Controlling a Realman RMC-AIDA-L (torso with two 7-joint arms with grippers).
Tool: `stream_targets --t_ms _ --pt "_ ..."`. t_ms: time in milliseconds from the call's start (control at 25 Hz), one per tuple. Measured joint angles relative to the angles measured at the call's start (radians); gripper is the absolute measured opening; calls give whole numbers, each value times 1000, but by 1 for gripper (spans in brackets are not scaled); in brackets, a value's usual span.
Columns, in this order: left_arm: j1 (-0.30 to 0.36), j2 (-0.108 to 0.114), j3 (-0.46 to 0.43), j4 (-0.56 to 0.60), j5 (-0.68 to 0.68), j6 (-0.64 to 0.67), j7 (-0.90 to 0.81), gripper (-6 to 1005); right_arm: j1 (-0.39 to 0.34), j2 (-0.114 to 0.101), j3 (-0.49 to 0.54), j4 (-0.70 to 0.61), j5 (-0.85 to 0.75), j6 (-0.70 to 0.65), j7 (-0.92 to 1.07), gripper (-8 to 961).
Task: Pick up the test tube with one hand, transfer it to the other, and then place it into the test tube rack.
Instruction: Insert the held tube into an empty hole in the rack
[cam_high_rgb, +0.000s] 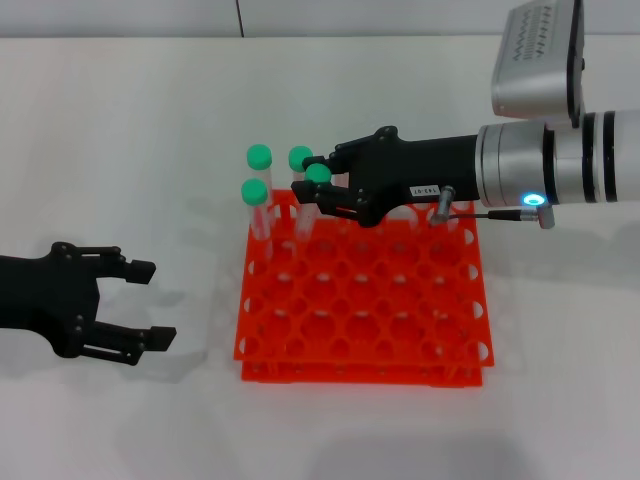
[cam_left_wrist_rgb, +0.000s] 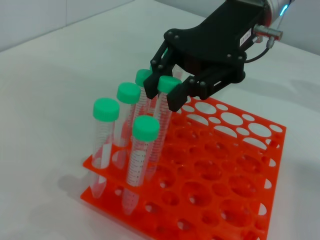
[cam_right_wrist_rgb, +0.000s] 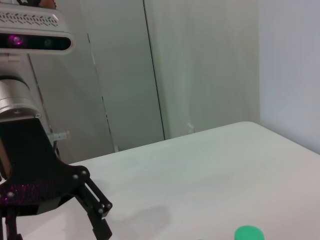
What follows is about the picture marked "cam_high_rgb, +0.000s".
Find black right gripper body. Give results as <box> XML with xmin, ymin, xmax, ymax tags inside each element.
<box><xmin>345</xmin><ymin>125</ymin><xmax>482</xmax><ymax>229</ymax></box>

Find orange test tube rack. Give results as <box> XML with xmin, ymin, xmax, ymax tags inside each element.
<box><xmin>233</xmin><ymin>189</ymin><xmax>496</xmax><ymax>389</ymax></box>

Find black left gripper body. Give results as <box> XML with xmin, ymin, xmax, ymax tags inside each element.
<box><xmin>0</xmin><ymin>241</ymin><xmax>104</xmax><ymax>359</ymax></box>

